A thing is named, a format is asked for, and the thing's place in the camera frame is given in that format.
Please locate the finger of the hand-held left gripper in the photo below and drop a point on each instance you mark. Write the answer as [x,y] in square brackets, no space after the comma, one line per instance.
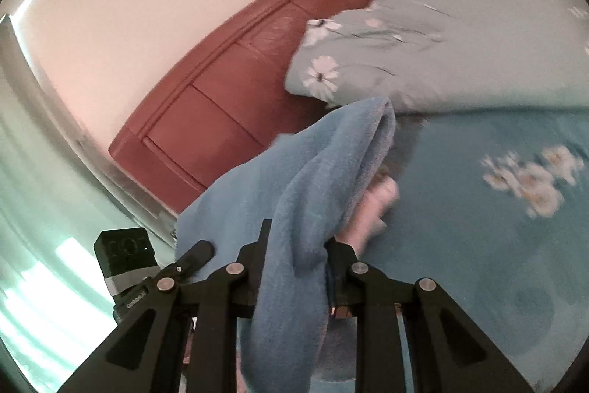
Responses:
[195,256]

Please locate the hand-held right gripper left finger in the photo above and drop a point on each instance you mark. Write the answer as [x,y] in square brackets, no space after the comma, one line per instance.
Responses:
[264,236]

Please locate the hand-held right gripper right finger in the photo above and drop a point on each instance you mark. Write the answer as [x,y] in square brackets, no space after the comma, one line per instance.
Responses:
[339,256]

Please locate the blue garment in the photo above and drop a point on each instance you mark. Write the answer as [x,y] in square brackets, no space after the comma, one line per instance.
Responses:
[299,199]

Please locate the pale green curtain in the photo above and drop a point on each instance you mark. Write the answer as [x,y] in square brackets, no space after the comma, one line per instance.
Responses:
[46,245]

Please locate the red wooden headboard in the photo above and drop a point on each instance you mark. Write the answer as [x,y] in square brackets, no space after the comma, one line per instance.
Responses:
[221,98]

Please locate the light grey floral quilt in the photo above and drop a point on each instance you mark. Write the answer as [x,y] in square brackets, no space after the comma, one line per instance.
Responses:
[437,52]

